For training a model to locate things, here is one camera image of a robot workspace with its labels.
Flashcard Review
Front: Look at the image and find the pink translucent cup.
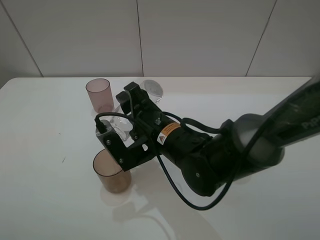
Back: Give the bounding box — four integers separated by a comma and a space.
85, 78, 114, 114

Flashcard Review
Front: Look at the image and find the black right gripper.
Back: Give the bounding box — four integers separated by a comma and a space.
116, 81, 213, 170

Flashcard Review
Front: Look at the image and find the clear plastic water bottle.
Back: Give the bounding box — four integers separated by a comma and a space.
108, 79, 164, 142

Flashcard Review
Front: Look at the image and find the brown translucent cup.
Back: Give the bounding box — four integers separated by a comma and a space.
92, 149, 132, 194

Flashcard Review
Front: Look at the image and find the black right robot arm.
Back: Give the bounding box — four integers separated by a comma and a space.
116, 77, 320, 197

